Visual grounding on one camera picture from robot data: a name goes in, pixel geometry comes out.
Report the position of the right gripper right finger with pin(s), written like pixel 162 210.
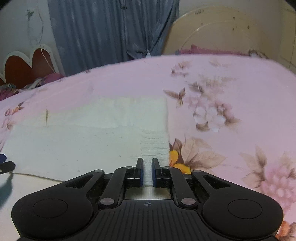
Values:
pixel 174 180

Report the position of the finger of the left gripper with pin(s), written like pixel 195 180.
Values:
pixel 5 165

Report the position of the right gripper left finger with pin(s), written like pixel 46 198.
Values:
pixel 120 181

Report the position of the pale green knit garment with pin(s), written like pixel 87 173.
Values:
pixel 106 134

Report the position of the purple clothes pile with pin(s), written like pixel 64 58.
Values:
pixel 8 90

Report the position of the pink floral bedsheet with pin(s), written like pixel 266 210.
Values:
pixel 227 115

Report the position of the white pump bottle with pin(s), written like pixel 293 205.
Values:
pixel 148 55

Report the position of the magenta pillow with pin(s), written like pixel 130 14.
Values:
pixel 198 50

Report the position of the blue grey curtain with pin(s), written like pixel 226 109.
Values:
pixel 90 34

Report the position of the cream round headboard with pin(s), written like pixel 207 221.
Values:
pixel 219 28

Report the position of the yellow wardrobe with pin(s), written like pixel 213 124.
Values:
pixel 287 44

